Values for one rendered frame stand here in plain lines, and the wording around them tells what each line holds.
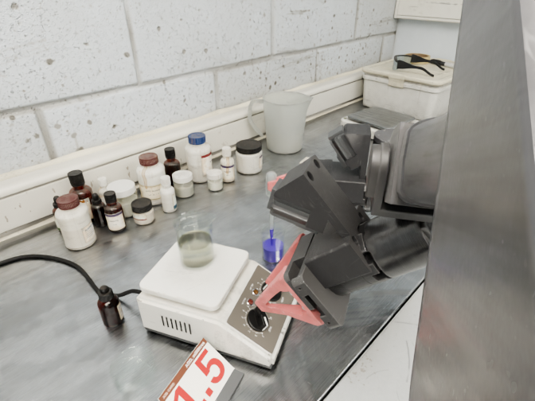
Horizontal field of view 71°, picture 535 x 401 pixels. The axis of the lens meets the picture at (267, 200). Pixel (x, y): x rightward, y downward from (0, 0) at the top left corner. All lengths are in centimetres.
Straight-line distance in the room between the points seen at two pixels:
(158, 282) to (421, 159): 40
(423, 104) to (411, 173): 117
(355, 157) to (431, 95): 87
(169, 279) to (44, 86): 49
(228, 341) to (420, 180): 36
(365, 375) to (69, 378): 38
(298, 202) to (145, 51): 68
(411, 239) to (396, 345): 29
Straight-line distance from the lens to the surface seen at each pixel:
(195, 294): 51
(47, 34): 86
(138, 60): 94
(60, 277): 74
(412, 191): 24
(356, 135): 54
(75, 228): 76
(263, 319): 51
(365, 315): 61
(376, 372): 56
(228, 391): 52
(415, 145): 25
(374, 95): 150
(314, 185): 32
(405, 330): 61
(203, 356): 52
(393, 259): 34
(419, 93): 141
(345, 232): 34
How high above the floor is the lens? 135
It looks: 32 degrees down
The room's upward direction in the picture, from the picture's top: straight up
